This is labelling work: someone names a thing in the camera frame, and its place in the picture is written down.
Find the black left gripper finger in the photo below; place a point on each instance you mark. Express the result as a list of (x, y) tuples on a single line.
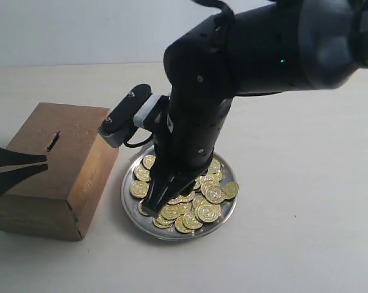
[(11, 178), (8, 158)]

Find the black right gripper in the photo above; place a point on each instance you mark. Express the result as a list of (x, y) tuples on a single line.
[(185, 141)]

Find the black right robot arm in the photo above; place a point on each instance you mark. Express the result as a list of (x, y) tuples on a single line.
[(281, 47)]

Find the gold coin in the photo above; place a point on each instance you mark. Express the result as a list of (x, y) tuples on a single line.
[(215, 194), (207, 213), (231, 190)]

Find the brown cardboard box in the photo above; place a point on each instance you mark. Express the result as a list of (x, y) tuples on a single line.
[(59, 203)]

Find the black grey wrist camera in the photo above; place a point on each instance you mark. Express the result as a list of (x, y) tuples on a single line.
[(118, 127)]

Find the round silver metal plate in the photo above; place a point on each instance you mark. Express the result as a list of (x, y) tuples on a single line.
[(177, 221)]

